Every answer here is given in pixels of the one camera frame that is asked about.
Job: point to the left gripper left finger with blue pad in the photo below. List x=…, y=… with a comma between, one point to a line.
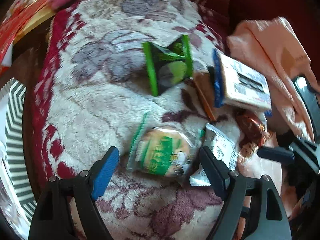
x=52, y=217

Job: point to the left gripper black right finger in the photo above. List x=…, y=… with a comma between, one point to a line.
x=255, y=200

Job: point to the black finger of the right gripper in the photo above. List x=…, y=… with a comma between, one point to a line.
x=292, y=155

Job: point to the red brown snack packet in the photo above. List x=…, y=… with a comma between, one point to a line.
x=253, y=128

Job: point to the striped green white cardboard box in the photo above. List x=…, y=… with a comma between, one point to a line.
x=17, y=198

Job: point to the white small snack packet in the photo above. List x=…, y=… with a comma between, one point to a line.
x=222, y=148

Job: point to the blue edged biscuit packet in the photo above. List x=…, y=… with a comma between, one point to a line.
x=238, y=85

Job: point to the orange cracker packet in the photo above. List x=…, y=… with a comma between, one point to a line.
x=206, y=93

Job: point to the green white cracker packet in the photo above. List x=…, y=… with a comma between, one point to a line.
x=163, y=151

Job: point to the green black snack packet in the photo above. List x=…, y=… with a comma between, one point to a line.
x=168, y=66

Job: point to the peach plastic bag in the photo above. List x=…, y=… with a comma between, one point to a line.
x=273, y=49

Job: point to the floral fleece blanket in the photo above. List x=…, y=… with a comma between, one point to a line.
x=93, y=92

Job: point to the red embroidered cloth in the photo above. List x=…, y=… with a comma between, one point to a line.
x=22, y=17

